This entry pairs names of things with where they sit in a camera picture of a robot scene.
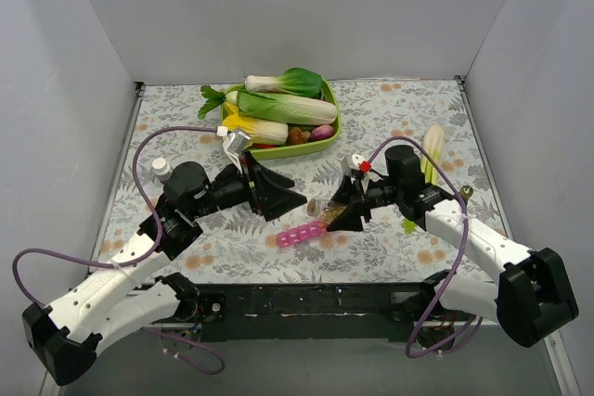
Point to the green glass bottle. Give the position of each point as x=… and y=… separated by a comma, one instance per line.
x=466, y=191

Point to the green bok choy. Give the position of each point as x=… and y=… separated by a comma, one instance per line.
x=294, y=81

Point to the yellow napa cabbage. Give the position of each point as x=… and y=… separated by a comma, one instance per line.
x=260, y=131

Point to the brown shiitake mushroom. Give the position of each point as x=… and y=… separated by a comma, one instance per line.
x=297, y=136

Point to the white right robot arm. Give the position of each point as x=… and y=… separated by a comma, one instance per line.
x=529, y=292

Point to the small white blue pill bottle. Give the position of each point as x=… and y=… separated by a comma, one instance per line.
x=162, y=169

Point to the green napa cabbage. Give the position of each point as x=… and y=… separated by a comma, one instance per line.
x=286, y=108

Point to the floral patterned tablecloth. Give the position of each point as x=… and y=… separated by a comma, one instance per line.
x=237, y=246

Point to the lime green plastic basket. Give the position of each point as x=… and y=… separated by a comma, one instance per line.
x=266, y=152

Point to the purple red onion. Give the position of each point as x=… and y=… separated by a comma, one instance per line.
x=322, y=132

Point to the clear pill bottle yellow capsules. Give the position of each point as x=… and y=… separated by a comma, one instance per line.
x=324, y=210

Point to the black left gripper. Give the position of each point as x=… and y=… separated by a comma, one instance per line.
x=253, y=187

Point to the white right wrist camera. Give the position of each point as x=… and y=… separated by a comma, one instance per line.
x=355, y=166

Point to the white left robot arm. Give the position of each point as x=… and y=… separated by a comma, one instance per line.
x=69, y=333

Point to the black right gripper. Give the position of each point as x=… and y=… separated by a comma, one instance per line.
x=363, y=201

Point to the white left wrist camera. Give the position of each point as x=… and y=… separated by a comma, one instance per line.
x=235, y=143

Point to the pink weekly pill organizer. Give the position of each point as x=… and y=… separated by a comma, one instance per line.
x=300, y=234

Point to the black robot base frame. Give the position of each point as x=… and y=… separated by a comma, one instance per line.
x=303, y=311

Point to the celery stalk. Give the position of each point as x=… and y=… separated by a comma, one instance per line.
x=433, y=144

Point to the white radish with leaves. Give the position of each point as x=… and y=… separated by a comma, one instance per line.
x=214, y=99

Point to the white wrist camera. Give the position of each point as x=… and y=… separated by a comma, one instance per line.
x=235, y=143
x=355, y=166

